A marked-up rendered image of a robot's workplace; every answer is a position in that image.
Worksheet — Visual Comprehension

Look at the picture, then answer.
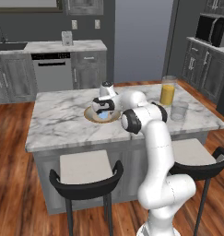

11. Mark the glass of orange juice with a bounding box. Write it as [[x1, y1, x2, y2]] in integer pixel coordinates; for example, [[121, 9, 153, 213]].
[[159, 75, 179, 108]]

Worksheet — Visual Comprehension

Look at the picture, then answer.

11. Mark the grey wall cupboard above microwave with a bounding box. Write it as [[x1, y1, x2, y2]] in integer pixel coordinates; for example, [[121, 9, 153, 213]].
[[204, 0, 224, 17]]

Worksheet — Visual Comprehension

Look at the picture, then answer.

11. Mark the grey framed window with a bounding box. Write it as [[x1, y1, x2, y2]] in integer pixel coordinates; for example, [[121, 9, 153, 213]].
[[0, 0, 64, 14]]

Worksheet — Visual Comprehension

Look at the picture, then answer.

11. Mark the dark sink with tap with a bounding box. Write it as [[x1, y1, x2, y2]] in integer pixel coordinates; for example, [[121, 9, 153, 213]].
[[0, 21, 29, 53]]

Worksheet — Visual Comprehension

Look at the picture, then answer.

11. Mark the grey side cupboard run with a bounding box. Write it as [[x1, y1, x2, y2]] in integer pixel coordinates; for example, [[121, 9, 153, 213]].
[[181, 38, 224, 104]]

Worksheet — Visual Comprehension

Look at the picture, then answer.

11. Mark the grey base cupboard run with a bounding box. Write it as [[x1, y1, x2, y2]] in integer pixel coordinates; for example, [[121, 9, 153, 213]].
[[0, 53, 38, 105]]

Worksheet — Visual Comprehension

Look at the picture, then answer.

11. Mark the black stool with grey seat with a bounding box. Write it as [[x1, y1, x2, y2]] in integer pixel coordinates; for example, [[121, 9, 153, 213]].
[[48, 149, 124, 236], [168, 137, 224, 236]]

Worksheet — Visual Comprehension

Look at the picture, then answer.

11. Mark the steel dishwasher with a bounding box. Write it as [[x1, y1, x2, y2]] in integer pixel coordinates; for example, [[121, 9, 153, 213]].
[[30, 52, 74, 93]]

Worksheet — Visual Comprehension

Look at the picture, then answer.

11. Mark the grey kitchen island base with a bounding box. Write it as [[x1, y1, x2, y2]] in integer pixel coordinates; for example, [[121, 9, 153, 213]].
[[32, 131, 209, 216]]

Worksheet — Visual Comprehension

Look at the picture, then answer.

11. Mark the clear glass cup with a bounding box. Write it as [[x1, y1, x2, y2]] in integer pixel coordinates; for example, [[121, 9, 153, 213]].
[[170, 100, 190, 122]]

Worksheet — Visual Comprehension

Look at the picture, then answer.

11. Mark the tan rimmed ice bowl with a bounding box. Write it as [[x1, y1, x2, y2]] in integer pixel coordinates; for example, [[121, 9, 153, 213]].
[[83, 104, 122, 124]]

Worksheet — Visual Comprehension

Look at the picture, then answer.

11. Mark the black microwave oven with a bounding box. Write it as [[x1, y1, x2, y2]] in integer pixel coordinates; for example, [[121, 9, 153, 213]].
[[195, 13, 224, 48]]

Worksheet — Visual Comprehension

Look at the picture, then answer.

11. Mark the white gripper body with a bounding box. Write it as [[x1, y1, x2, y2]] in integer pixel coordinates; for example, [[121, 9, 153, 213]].
[[93, 103, 115, 115]]

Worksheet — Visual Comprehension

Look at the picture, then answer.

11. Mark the grey cupboard with drawer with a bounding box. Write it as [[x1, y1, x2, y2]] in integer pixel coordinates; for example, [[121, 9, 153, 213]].
[[70, 50, 108, 90]]

